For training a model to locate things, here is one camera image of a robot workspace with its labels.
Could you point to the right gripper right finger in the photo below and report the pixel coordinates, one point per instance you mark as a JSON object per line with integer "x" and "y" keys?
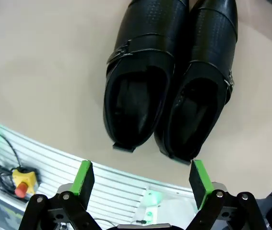
{"x": 201, "y": 184}

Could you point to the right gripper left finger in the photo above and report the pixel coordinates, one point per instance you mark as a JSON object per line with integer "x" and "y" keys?
{"x": 80, "y": 182}

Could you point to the yellow emergency stop button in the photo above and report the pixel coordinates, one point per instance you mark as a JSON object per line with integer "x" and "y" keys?
{"x": 25, "y": 180}

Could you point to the black leather buckle shoe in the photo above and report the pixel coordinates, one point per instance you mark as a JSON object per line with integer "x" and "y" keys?
{"x": 150, "y": 36}
{"x": 212, "y": 43}

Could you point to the aluminium table frame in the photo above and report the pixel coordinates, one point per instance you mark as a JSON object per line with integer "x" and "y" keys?
{"x": 116, "y": 189}

